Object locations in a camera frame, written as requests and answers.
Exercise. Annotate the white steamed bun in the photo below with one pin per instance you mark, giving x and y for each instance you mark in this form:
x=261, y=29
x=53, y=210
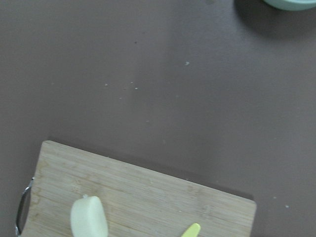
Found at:
x=88, y=218

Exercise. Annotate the wooden cutting board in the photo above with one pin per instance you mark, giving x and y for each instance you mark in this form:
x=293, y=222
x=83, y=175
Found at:
x=138, y=202

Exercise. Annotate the mint green bowl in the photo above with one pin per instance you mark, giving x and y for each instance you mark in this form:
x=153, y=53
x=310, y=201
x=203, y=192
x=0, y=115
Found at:
x=291, y=5

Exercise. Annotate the yellow plastic knife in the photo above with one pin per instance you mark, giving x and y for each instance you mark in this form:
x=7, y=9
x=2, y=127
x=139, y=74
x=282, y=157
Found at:
x=192, y=231

